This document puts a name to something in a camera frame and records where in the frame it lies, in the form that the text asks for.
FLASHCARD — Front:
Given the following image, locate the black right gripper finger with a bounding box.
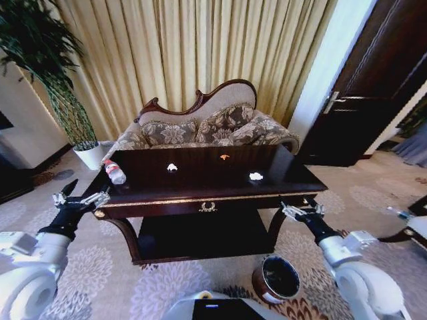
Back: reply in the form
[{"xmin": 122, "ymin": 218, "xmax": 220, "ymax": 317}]
[
  {"xmin": 279, "ymin": 200, "xmax": 305, "ymax": 223},
  {"xmin": 302, "ymin": 197, "xmax": 326, "ymax": 217}
]

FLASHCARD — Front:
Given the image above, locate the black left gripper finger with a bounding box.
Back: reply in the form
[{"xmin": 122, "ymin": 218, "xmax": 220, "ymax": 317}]
[
  {"xmin": 77, "ymin": 187, "xmax": 111, "ymax": 206},
  {"xmin": 52, "ymin": 179, "xmax": 79, "ymax": 209}
]

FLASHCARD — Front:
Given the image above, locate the round brown trash bin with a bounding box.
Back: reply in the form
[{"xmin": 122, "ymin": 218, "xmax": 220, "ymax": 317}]
[{"xmin": 251, "ymin": 254, "xmax": 302, "ymax": 305}]

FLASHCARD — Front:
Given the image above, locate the clear plastic bottle red label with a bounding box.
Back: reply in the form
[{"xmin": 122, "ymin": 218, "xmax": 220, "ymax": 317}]
[{"xmin": 102, "ymin": 159, "xmax": 128, "ymax": 185}]

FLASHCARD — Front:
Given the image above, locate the white plant pot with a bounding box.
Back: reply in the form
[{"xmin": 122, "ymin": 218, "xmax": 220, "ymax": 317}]
[{"xmin": 72, "ymin": 141, "xmax": 107, "ymax": 171}]

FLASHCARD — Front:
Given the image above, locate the dark low cabinet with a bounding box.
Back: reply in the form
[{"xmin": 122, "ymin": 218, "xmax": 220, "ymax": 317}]
[{"xmin": 0, "ymin": 155, "xmax": 35, "ymax": 205}]

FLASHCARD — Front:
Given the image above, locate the clear bottle blue label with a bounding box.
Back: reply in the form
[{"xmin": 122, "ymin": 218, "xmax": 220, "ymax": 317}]
[{"xmin": 386, "ymin": 206, "xmax": 414, "ymax": 220}]

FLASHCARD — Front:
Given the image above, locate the dark wooden side table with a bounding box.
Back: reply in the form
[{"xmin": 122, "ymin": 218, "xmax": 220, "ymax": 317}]
[{"xmin": 81, "ymin": 143, "xmax": 330, "ymax": 266}]

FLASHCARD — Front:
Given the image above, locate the dark wooden table with bottle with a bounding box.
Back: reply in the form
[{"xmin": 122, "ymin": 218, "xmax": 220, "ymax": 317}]
[{"xmin": 378, "ymin": 195, "xmax": 427, "ymax": 245}]

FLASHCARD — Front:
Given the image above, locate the small floral cushion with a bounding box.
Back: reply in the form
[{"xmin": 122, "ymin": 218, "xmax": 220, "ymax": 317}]
[{"xmin": 139, "ymin": 119, "xmax": 201, "ymax": 148}]

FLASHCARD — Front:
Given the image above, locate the large floral cushion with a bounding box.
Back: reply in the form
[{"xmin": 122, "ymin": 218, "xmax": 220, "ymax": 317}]
[{"xmin": 195, "ymin": 104, "xmax": 257, "ymax": 147}]

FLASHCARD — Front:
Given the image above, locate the dark wooden door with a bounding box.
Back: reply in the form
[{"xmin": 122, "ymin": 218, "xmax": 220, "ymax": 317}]
[{"xmin": 296, "ymin": 0, "xmax": 427, "ymax": 168}]

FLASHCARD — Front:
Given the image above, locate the tall green bamboo plant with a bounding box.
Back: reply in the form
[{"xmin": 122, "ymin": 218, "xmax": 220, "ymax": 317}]
[{"xmin": 0, "ymin": 0, "xmax": 98, "ymax": 151}]

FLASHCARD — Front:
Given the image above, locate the beige pleated curtain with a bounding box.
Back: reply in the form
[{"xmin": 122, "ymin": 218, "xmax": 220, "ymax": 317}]
[{"xmin": 55, "ymin": 0, "xmax": 338, "ymax": 143}]

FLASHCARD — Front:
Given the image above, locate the silver door handle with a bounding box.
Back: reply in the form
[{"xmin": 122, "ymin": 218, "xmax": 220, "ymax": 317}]
[{"xmin": 322, "ymin": 91, "xmax": 348, "ymax": 115}]

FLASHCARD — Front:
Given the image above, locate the floral chaise sofa wooden frame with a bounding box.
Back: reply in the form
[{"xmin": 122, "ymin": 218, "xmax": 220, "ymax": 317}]
[{"xmin": 101, "ymin": 79, "xmax": 300, "ymax": 165}]

